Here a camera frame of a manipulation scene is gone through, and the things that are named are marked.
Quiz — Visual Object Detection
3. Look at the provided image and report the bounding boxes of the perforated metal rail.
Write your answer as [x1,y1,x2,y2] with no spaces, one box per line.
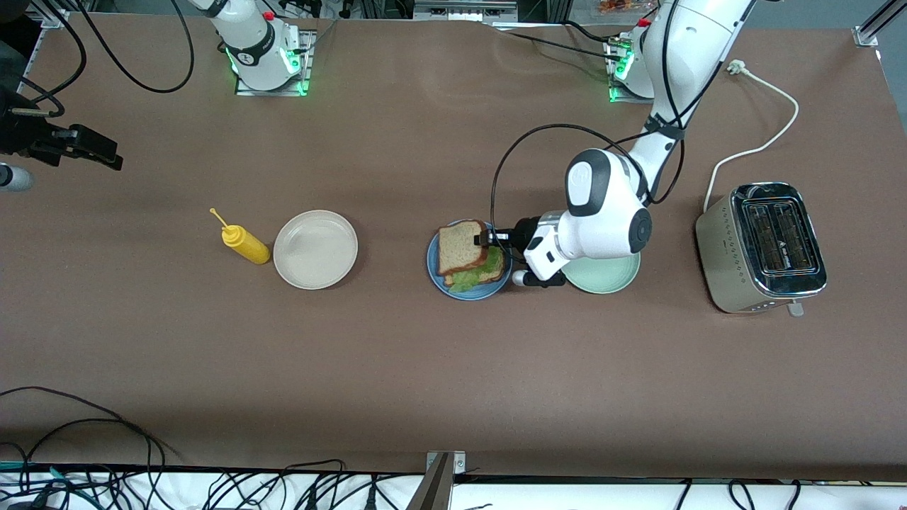
[16,28,45,96]

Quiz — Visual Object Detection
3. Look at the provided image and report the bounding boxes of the silver metal box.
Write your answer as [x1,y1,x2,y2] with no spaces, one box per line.
[413,0,519,22]

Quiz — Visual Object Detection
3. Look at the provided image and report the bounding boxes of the blue plate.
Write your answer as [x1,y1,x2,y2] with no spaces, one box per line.
[427,220,513,302]

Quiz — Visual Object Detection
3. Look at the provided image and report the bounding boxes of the aluminium frame profile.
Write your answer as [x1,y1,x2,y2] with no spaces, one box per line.
[852,0,907,49]
[28,0,96,29]

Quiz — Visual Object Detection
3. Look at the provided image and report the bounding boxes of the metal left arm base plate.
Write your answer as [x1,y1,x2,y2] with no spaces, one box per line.
[606,39,653,103]

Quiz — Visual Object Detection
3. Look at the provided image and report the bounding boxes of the long black cable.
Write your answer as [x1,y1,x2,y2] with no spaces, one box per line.
[0,386,181,461]

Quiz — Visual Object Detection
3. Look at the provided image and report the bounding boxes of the brown bread slice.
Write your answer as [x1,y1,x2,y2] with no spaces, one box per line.
[436,220,491,277]
[444,246,506,287]

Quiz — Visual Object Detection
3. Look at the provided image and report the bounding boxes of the aluminium bracket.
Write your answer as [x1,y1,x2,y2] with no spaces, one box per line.
[407,451,468,510]

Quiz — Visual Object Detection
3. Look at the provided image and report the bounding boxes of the green lettuce leaf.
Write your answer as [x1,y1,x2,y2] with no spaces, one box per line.
[450,248,504,293]

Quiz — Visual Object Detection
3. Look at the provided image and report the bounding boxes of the pale green plate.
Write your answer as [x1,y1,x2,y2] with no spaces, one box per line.
[563,249,641,295]

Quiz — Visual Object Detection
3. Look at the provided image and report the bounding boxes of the white toaster power cable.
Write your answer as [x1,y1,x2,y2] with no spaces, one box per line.
[704,59,800,213]

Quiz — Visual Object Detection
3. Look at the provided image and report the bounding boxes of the black base cable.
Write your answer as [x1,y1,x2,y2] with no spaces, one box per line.
[507,21,628,63]

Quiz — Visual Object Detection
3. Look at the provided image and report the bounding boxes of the yellow squeeze bottle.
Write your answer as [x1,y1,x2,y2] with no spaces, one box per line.
[210,208,271,265]

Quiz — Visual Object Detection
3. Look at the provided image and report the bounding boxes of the white plate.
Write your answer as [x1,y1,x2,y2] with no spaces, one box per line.
[273,210,359,290]

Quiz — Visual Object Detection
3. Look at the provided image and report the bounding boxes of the beige chrome toaster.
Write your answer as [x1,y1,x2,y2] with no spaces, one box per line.
[694,182,828,317]

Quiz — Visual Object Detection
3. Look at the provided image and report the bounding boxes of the looping black cable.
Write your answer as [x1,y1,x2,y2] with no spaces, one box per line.
[0,418,167,489]

